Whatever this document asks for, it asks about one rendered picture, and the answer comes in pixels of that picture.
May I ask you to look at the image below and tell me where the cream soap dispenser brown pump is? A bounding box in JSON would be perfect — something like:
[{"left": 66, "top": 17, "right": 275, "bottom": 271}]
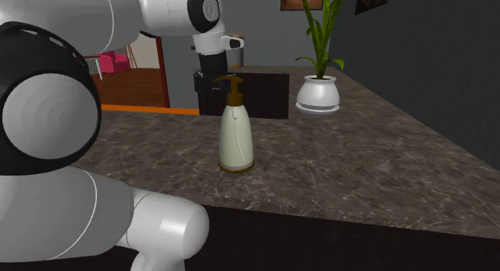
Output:
[{"left": 212, "top": 75, "right": 256, "bottom": 174}]

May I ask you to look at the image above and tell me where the pink armchair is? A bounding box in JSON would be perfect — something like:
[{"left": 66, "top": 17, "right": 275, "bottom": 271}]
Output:
[{"left": 97, "top": 50, "right": 132, "bottom": 75}]

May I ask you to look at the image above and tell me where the green plant in white pot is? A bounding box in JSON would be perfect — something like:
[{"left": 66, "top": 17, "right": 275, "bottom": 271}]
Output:
[{"left": 294, "top": 0, "right": 353, "bottom": 115}]

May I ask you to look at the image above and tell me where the orange framed wall picture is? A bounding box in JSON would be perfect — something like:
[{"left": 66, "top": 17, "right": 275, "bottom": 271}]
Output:
[{"left": 280, "top": 0, "right": 325, "bottom": 11}]

